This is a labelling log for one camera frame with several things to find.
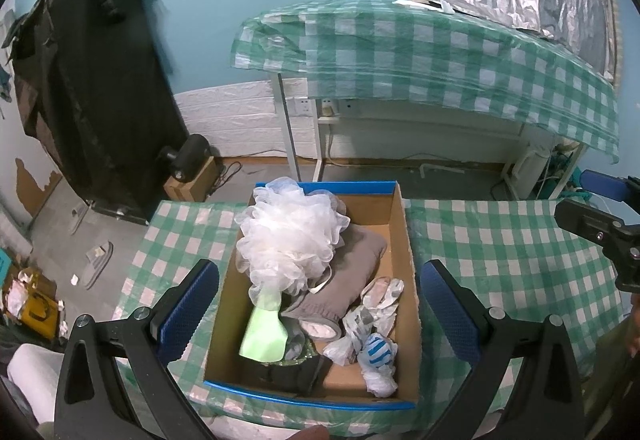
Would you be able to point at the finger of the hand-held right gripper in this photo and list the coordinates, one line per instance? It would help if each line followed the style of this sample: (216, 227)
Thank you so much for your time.
(612, 185)
(590, 220)

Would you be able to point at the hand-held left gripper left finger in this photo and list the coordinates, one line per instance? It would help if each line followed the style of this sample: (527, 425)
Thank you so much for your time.
(190, 305)

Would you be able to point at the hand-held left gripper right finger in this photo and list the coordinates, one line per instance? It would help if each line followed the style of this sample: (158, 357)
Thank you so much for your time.
(450, 307)

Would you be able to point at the light green cloth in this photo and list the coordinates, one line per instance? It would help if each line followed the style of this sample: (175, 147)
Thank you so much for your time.
(265, 335)

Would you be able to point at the cardboard box with blue rim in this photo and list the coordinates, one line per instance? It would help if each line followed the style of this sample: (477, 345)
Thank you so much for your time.
(395, 240)

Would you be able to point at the white blue-striped sock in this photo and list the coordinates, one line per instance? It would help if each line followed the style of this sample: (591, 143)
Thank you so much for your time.
(377, 360)

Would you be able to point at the grey sweatpants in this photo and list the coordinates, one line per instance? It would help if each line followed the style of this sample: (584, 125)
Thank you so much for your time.
(350, 265)

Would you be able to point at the black sock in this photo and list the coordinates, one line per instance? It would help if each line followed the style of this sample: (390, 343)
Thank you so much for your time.
(290, 375)

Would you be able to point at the white bath loofah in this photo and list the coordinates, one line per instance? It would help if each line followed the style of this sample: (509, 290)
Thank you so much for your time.
(290, 235)

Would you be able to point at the green checkered tablecloth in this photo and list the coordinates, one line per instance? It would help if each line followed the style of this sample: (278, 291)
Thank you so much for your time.
(400, 55)
(500, 260)

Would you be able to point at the grey slipper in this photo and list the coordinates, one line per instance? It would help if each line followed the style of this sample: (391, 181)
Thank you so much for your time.
(97, 265)
(80, 220)

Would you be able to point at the small cardboard box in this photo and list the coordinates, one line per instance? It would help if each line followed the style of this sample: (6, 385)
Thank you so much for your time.
(197, 182)

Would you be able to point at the black fan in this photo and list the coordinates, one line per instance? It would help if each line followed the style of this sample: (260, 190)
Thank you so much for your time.
(187, 158)

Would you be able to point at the yellow bag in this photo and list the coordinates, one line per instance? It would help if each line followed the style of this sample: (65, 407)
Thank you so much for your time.
(35, 310)

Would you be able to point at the white foam roll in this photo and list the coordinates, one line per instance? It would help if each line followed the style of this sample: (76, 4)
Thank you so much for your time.
(35, 380)

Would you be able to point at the black coat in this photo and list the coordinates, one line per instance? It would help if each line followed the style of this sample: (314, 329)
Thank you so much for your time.
(95, 85)

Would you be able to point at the white papers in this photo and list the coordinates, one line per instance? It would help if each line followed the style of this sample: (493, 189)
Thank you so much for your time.
(425, 0)

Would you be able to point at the white table frame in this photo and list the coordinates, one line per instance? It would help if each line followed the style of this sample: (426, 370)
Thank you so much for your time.
(290, 130)

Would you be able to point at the white wall socket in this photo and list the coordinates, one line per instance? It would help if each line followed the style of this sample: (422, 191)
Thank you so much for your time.
(301, 107)

